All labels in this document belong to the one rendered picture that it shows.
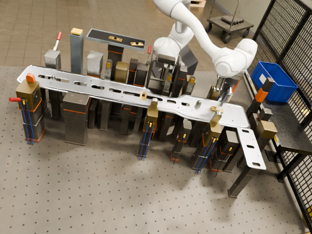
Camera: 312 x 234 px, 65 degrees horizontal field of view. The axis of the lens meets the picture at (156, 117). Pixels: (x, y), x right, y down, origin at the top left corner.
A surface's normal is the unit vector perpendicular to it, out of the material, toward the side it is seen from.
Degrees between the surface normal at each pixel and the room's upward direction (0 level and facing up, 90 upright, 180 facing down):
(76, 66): 90
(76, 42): 90
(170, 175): 0
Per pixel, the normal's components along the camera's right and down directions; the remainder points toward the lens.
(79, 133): -0.04, 0.66
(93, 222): 0.21, -0.73
